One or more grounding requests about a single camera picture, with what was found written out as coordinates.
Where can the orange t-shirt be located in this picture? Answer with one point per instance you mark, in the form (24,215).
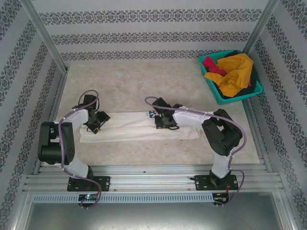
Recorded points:
(237,72)

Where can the metal bottom shelf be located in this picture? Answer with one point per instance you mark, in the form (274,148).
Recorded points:
(153,218)

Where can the red t-shirt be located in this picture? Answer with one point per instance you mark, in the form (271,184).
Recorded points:
(209,63)

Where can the aluminium side rail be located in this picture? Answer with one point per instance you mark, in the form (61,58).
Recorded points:
(253,124)
(61,81)

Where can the teal plastic basket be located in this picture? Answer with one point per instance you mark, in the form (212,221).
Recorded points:
(239,97)

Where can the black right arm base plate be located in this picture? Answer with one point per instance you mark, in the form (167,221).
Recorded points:
(201,183)

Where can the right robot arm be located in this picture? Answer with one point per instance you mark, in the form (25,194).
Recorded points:
(223,141)

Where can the aluminium mounting rail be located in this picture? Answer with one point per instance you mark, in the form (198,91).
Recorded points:
(148,179)

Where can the white flower print t-shirt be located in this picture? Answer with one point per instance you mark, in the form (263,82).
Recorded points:
(124,129)

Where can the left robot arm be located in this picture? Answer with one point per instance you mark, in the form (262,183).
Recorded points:
(48,153)

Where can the aluminium frame post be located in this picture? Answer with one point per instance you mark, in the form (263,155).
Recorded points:
(45,36)
(256,36)

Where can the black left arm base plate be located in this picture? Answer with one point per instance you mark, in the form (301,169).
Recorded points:
(105,183)

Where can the dark navy t-shirt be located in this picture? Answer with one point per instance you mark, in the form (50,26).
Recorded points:
(254,79)

